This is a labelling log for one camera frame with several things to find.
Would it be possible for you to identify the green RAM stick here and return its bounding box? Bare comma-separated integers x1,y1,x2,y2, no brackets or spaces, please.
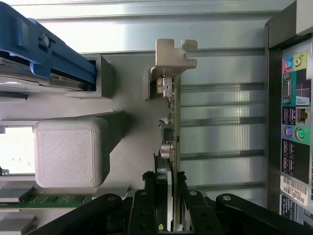
0,194,95,210

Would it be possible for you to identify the black open PC case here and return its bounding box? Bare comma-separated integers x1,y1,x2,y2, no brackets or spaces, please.
265,0,313,235

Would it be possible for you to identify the silver hard disk drive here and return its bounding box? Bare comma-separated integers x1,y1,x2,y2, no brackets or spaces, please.
0,56,95,175

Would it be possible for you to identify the blue disk caddy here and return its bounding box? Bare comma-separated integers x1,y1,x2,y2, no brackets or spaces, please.
0,0,97,93

